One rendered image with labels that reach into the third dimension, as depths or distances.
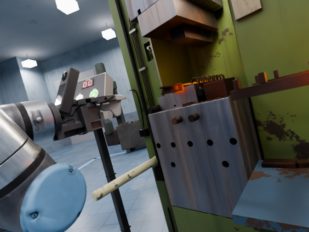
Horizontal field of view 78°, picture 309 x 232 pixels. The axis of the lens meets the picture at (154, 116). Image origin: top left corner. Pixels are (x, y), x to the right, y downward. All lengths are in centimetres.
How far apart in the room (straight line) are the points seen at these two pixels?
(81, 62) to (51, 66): 186
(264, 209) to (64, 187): 38
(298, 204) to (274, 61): 51
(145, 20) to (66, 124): 63
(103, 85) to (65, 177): 83
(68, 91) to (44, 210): 28
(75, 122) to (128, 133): 406
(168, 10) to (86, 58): 1020
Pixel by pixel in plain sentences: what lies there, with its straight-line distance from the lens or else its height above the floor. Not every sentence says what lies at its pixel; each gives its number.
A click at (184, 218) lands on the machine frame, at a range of 99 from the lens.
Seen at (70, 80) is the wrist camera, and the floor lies 105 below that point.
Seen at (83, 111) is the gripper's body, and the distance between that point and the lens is 48.
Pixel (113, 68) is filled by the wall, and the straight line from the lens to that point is 1019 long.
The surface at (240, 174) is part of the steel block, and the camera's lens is 74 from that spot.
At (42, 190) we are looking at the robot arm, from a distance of 28.
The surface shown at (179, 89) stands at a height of 99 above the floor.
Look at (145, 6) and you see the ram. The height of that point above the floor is 138.
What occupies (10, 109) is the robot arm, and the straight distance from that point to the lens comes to 43.
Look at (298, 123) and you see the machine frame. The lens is 85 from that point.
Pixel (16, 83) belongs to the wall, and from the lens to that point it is 1154.
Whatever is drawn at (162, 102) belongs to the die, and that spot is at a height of 95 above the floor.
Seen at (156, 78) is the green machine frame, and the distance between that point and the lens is 108.
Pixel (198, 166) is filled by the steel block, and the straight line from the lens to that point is 80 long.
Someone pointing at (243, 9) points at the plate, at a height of 121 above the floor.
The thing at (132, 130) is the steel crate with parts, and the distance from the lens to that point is 451.
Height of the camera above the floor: 95
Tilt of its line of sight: 3 degrees down
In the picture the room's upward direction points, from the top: 15 degrees counter-clockwise
